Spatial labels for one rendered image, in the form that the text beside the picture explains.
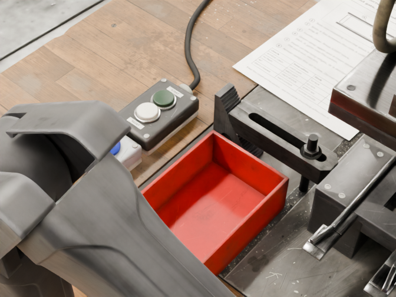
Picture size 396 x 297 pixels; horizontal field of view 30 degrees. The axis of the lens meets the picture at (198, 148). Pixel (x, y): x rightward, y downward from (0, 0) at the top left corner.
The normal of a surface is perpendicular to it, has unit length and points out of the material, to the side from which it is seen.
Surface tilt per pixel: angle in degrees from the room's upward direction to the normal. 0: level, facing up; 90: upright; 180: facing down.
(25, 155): 33
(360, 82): 0
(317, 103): 1
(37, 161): 46
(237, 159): 90
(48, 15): 0
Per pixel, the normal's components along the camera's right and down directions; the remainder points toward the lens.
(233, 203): 0.01, -0.65
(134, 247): 0.45, -0.33
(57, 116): -0.43, -0.78
